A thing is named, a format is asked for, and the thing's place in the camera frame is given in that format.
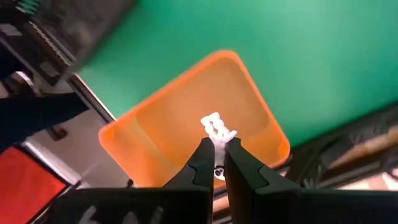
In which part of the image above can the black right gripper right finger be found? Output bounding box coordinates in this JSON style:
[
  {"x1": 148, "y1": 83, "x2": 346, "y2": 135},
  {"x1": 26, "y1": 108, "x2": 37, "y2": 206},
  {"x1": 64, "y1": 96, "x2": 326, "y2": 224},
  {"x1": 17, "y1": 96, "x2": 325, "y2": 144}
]
[{"x1": 224, "y1": 138, "x2": 398, "y2": 224}]

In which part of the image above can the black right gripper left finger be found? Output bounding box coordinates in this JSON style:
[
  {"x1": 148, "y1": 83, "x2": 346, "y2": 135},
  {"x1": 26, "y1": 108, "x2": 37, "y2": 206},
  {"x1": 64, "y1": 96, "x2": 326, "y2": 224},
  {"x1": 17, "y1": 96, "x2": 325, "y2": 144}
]
[{"x1": 46, "y1": 137, "x2": 216, "y2": 224}]

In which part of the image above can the white skeleton hand decoration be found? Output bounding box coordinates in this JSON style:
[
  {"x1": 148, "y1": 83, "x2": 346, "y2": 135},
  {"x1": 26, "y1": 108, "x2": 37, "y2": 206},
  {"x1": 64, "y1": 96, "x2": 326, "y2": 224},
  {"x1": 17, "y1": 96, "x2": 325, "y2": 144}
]
[{"x1": 200, "y1": 111, "x2": 238, "y2": 181}]

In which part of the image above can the orange plastic bin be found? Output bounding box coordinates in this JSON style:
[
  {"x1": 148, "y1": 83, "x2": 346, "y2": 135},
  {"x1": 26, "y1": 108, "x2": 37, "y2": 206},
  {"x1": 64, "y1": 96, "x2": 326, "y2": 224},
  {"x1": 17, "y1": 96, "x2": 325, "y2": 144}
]
[{"x1": 98, "y1": 49, "x2": 291, "y2": 189}]

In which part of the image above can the green table mat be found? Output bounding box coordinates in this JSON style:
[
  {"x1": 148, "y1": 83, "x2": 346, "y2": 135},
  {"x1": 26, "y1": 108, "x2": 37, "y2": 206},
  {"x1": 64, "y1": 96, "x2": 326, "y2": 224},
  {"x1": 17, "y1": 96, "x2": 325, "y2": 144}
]
[{"x1": 77, "y1": 0, "x2": 398, "y2": 147}]

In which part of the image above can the red flat object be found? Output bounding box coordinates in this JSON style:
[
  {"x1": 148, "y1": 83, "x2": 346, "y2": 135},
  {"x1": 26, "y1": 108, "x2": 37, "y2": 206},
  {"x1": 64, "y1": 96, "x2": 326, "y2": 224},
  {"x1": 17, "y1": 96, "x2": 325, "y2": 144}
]
[{"x1": 0, "y1": 146, "x2": 68, "y2": 224}]

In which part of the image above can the dark blue object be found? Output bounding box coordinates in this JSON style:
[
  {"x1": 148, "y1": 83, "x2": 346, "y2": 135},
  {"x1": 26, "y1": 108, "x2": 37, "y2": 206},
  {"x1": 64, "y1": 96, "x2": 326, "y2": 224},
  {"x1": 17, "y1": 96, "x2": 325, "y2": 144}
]
[{"x1": 0, "y1": 93, "x2": 91, "y2": 153}]

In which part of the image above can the black toothed bracket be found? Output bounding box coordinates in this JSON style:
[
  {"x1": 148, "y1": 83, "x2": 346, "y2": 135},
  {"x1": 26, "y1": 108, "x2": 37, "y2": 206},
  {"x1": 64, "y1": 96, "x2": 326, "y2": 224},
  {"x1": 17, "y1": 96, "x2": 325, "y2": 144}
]
[{"x1": 0, "y1": 0, "x2": 78, "y2": 94}]

